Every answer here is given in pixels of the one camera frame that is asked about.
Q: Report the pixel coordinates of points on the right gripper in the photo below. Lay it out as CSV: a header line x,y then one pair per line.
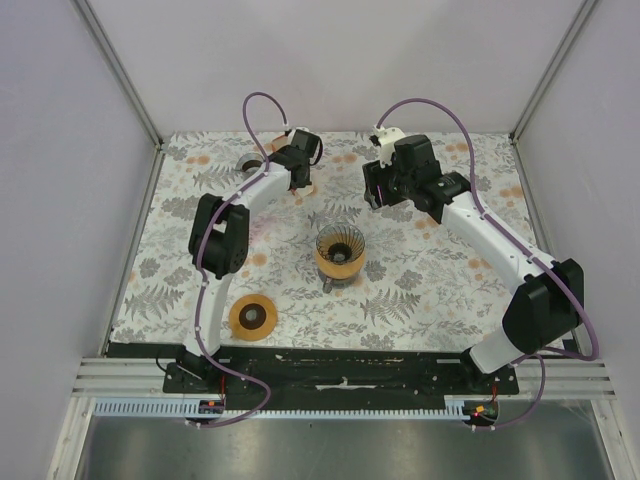
x,y
375,175

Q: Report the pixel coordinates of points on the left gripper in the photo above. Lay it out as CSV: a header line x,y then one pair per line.
x,y
308,180

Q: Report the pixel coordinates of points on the ribbed glass dripper cone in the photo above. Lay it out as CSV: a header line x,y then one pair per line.
x,y
340,243

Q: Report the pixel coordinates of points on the glass coffee server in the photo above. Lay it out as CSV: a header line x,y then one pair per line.
x,y
330,283

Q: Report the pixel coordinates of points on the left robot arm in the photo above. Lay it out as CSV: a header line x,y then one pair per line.
x,y
219,239

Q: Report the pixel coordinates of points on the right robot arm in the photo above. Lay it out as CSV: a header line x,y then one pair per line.
x,y
546,294

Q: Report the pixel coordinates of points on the glass carafe brown band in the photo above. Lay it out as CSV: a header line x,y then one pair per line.
x,y
249,163

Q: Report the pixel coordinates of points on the floral table mat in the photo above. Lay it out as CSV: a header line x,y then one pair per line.
x,y
421,287

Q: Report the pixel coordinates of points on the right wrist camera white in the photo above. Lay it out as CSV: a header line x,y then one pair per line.
x,y
384,139

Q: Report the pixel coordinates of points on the aluminium frame rail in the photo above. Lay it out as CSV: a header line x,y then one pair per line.
x,y
117,68

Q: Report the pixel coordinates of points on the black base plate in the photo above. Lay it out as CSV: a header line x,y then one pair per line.
x,y
229,369

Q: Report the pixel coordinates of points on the white cable duct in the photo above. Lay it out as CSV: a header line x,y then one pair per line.
x,y
210,409

